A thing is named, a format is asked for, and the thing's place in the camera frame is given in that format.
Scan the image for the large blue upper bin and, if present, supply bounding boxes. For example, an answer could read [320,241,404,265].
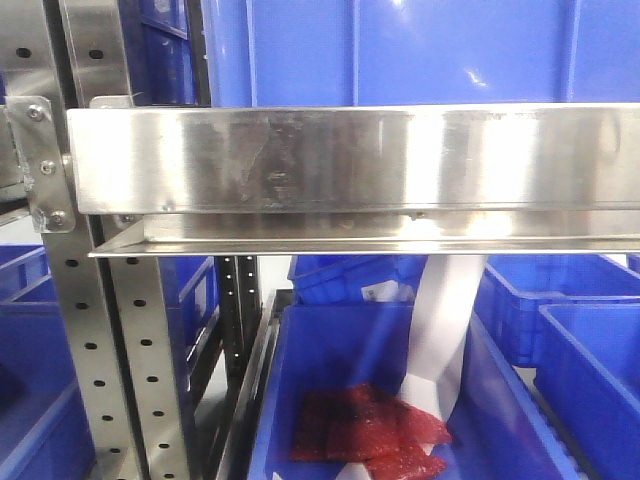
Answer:
[202,1,639,107]

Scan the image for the perforated steel shelf upright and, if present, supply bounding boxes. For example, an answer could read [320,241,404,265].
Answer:
[1,1,199,479]

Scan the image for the steel bracket plate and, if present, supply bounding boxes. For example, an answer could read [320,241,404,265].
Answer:
[6,96,76,234]

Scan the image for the blue bin rear centre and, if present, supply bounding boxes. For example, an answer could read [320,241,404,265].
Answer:
[288,255,427,305]

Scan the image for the blue bin far right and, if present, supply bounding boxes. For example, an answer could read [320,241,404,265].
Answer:
[535,304,639,479]

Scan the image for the blue bin left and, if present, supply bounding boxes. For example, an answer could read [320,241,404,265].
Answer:
[1,245,95,479]

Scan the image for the stainless steel shelf beam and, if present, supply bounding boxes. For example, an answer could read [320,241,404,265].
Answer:
[68,103,639,257]

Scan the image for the red plastic bags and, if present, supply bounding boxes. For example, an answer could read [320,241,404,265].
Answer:
[289,383,452,479]

